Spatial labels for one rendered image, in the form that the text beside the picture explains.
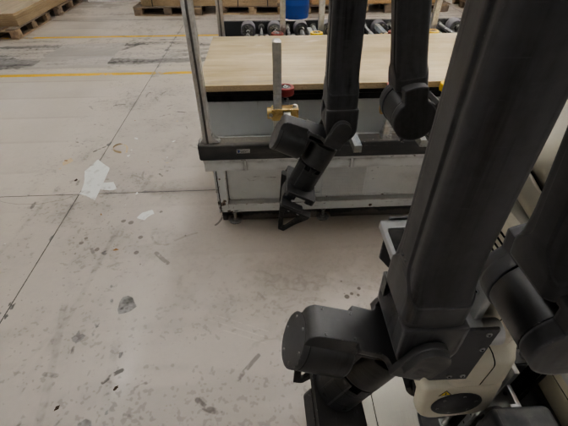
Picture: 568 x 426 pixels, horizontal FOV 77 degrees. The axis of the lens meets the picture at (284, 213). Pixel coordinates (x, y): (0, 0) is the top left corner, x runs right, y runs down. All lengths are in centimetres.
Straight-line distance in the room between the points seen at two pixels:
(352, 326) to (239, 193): 183
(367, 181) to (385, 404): 127
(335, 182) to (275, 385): 114
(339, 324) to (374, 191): 192
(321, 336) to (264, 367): 135
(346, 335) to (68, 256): 215
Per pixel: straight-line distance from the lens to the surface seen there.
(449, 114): 24
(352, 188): 219
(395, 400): 139
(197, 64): 155
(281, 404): 164
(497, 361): 80
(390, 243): 71
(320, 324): 36
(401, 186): 229
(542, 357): 40
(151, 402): 172
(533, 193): 48
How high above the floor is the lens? 153
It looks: 41 degrees down
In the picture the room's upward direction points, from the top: straight up
